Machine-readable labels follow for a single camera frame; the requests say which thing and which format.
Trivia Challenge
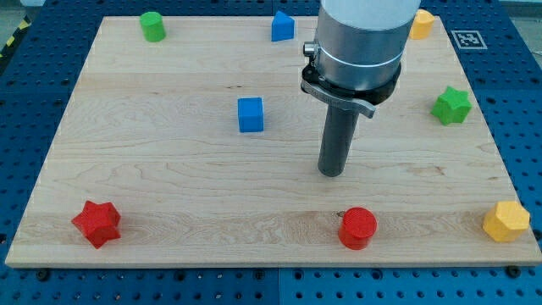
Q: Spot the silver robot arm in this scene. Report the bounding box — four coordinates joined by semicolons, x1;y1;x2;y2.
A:
301;0;421;118

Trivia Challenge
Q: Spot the red star block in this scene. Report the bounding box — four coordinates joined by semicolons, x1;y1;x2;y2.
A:
71;201;121;249

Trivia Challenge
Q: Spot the green star block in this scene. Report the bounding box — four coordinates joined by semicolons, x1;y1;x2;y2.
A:
430;86;472;125

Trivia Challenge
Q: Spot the yellow hexagon block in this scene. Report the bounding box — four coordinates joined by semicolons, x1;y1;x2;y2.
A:
482;201;530;242

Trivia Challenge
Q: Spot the blue cube block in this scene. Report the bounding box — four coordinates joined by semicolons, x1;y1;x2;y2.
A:
237;97;264;133

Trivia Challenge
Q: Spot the wooden board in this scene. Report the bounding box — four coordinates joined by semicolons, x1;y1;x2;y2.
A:
6;16;541;269

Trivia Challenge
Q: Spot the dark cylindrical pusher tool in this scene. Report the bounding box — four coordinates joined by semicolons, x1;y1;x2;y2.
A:
318;106;358;177

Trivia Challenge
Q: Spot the red cylinder block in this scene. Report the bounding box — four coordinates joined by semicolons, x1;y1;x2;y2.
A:
338;207;378;250

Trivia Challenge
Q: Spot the blue triangular block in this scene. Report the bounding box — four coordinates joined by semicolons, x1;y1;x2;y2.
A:
271;11;295;42

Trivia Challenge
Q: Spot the green cylinder block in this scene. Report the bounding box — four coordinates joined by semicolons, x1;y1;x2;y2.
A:
139;11;166;42

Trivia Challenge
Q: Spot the yellow block top right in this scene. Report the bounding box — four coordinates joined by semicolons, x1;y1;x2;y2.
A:
409;9;435;40

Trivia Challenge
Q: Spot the white fiducial marker tag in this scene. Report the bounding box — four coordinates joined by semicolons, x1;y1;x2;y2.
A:
451;30;487;50

